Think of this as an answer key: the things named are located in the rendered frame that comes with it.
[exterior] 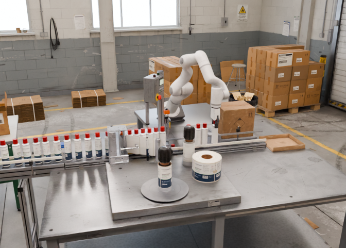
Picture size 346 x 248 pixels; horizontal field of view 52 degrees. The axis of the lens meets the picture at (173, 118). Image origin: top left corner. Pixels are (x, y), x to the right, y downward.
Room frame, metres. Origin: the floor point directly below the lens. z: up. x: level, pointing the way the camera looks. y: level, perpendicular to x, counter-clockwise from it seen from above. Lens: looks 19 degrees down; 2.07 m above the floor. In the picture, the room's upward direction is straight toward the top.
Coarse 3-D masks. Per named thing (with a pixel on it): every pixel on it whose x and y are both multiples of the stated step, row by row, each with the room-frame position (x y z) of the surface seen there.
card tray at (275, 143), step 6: (264, 138) 2.97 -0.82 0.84; (270, 138) 2.99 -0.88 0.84; (276, 138) 3.00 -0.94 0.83; (282, 138) 3.00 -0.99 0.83; (288, 138) 3.00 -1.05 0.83; (294, 138) 2.94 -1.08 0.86; (270, 144) 2.86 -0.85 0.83; (276, 144) 2.86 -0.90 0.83; (282, 144) 2.86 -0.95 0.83; (288, 144) 2.86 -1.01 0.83; (294, 144) 2.86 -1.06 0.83; (300, 144) 2.77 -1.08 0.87; (276, 150) 2.72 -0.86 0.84; (282, 150) 2.73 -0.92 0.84
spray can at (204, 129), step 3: (204, 123) 2.71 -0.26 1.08; (204, 126) 2.69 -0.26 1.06; (201, 129) 2.71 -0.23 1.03; (204, 129) 2.68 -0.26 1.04; (207, 129) 2.70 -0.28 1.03; (201, 132) 2.70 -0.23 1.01; (204, 132) 2.68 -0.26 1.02; (201, 135) 2.70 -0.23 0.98; (204, 135) 2.68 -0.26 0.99; (201, 138) 2.70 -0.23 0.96; (204, 138) 2.68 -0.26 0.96; (201, 141) 2.70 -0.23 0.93; (204, 141) 2.68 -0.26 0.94; (201, 144) 2.70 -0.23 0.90; (204, 147) 2.68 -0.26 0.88
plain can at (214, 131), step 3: (213, 120) 2.73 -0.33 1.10; (213, 123) 2.72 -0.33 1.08; (213, 126) 2.71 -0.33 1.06; (213, 129) 2.71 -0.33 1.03; (216, 129) 2.71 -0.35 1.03; (213, 132) 2.71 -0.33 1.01; (216, 132) 2.71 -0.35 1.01; (213, 135) 2.71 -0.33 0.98; (216, 135) 2.71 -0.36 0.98; (213, 138) 2.71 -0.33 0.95; (216, 138) 2.71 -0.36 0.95; (213, 141) 2.71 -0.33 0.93; (216, 141) 2.71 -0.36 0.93
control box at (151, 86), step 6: (144, 78) 2.63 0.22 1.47; (150, 78) 2.62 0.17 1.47; (156, 78) 2.63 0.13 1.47; (144, 84) 2.63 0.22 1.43; (150, 84) 2.61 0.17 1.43; (156, 84) 2.62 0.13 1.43; (144, 90) 2.63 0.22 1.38; (150, 90) 2.62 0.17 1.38; (156, 90) 2.62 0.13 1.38; (144, 96) 2.63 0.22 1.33; (150, 96) 2.62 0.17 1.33; (156, 96) 2.61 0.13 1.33; (162, 96) 2.73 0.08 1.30; (150, 102) 2.62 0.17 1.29
